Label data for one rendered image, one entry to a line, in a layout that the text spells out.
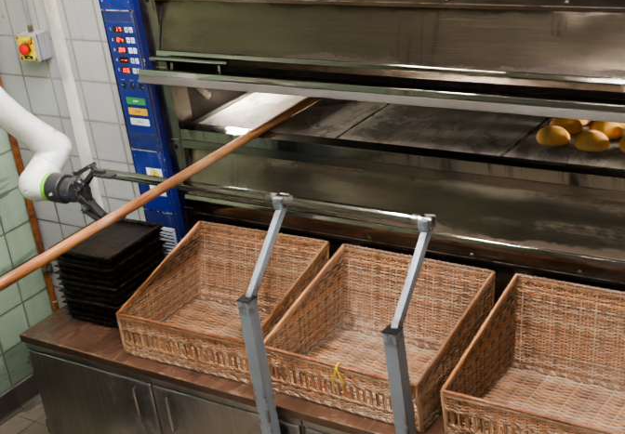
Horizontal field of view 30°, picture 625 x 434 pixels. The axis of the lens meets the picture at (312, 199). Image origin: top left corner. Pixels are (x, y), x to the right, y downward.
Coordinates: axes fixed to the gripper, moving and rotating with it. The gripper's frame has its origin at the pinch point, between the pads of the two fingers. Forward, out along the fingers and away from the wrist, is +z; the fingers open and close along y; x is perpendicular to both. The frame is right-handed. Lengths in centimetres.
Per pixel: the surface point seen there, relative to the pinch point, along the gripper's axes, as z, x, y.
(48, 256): 11.7, 37.9, -0.6
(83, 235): 11.7, 24.9, -0.7
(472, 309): 96, -37, 39
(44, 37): -78, -53, -29
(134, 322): -10.6, -5.6, 47.8
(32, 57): -81, -48, -24
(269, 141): 16, -55, 2
